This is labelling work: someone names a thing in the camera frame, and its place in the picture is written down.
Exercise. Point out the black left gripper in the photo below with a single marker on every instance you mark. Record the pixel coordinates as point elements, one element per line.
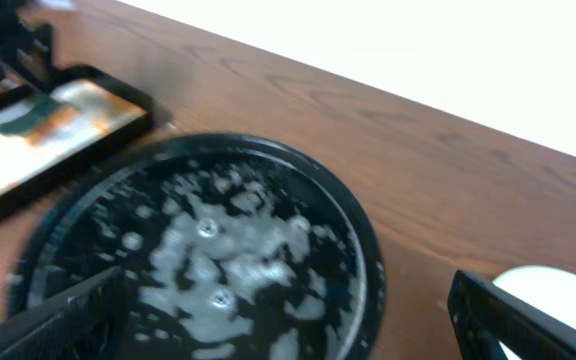
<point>27,52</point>

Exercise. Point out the round black tray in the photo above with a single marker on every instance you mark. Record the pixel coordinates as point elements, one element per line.
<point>232,247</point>

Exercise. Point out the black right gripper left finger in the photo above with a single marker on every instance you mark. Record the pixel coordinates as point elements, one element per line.
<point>81,322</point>

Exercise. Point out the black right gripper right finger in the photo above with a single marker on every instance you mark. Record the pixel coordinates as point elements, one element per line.
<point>486,319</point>

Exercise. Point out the green yellow scrub sponge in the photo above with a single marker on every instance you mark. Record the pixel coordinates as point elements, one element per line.
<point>44,117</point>

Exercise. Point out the light blue plate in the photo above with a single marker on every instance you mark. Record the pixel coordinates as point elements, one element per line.
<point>550,290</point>

